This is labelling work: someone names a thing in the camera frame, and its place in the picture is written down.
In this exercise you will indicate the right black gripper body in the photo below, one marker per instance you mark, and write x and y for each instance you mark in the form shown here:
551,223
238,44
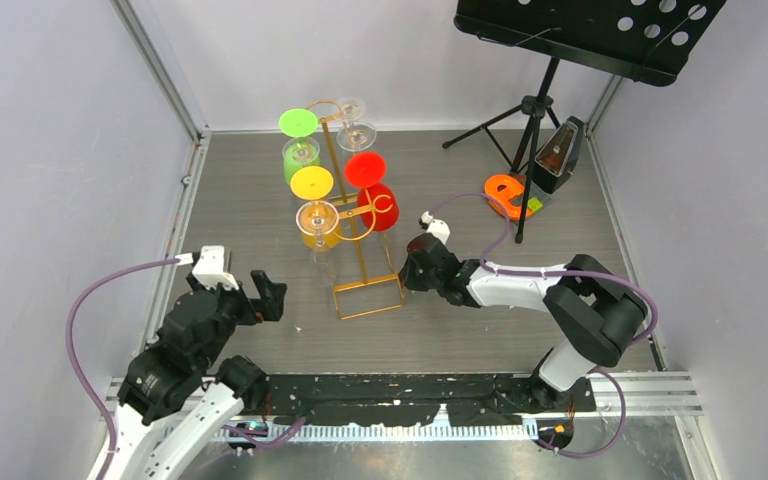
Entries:
415,279

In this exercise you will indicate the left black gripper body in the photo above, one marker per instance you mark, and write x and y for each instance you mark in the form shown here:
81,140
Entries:
237,307

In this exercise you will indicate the gold wire glass rack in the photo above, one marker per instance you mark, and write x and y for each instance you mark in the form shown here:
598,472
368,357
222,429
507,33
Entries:
351,229

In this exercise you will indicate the clear wine glass front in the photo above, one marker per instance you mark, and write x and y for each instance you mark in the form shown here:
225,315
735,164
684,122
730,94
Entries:
318,223

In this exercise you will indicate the clear wine glass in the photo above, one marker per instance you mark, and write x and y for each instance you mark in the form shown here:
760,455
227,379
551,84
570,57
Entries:
356,136
299,153
318,223
350,109

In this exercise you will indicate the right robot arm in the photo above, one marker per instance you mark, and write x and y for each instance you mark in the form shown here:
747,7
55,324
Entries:
600,314

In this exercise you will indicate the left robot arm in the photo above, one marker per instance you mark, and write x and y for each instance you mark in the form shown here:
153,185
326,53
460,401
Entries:
177,393

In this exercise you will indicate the red wine glass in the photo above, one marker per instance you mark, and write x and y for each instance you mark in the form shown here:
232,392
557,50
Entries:
366,171

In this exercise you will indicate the yellow wine glass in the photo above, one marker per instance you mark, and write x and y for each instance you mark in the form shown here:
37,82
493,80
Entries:
312,183

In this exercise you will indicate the clear wine glass middle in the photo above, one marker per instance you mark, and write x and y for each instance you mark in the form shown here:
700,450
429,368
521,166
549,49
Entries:
356,136

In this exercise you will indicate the green wine glass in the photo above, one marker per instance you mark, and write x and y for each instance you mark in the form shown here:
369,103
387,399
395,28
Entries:
294,123

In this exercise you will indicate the clear wine glass left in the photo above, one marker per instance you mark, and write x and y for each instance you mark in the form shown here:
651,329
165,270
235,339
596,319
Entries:
299,153

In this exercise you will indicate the clear wine glass back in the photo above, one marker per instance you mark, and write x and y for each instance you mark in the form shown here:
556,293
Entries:
350,109

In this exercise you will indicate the orange toy track piece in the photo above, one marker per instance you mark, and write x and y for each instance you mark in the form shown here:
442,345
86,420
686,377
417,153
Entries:
507,194

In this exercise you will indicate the green toy brick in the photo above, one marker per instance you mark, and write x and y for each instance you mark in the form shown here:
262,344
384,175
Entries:
533,206

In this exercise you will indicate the black metronome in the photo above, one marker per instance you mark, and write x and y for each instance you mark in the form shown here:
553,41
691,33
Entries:
558,157

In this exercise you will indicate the black music stand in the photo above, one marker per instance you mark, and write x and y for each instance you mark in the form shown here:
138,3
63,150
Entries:
644,41

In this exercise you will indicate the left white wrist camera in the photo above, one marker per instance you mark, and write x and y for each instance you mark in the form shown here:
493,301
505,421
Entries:
209,269

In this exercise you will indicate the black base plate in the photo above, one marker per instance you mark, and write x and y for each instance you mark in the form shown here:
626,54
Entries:
402,400

